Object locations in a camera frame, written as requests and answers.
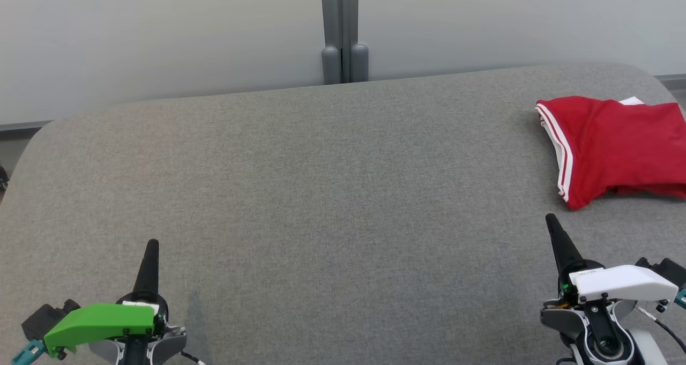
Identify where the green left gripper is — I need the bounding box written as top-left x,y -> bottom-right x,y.
44,239 -> 169,358

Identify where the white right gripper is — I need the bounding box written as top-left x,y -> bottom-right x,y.
546,213 -> 679,307

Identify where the red jersey with white stripes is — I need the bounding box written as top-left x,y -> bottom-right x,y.
535,96 -> 686,211

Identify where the grey partition post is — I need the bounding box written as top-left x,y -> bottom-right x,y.
320,0 -> 370,85

